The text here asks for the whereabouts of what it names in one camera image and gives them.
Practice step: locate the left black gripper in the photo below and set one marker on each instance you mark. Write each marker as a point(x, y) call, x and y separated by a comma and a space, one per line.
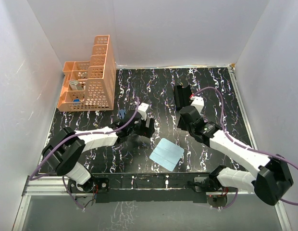
point(146, 132)

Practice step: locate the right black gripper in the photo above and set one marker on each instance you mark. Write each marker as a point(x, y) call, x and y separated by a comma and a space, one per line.
point(181, 125)

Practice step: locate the light blue cleaning cloth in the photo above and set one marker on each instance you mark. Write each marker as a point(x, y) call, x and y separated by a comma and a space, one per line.
point(167, 154)

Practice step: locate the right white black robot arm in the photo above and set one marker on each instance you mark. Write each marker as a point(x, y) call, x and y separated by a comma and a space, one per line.
point(268, 177)

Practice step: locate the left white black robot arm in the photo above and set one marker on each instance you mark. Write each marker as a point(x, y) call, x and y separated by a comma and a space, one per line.
point(64, 150)

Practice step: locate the black sunglasses case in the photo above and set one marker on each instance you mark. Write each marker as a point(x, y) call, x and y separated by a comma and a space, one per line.
point(182, 96)

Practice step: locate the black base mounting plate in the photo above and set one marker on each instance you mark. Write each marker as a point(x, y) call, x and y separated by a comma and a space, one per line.
point(146, 187)

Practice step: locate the orange plastic desk organizer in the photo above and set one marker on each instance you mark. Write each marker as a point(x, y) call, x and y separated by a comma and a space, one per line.
point(97, 77)

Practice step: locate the grey white small box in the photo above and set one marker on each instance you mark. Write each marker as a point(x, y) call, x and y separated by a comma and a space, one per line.
point(75, 85)

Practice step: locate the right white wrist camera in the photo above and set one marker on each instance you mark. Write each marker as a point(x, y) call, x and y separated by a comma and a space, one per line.
point(198, 103)

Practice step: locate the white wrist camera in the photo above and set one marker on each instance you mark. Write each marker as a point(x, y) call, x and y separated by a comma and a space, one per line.
point(143, 110)
point(198, 103)

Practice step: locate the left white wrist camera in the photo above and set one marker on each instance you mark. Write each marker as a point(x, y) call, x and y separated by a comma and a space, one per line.
point(143, 110)

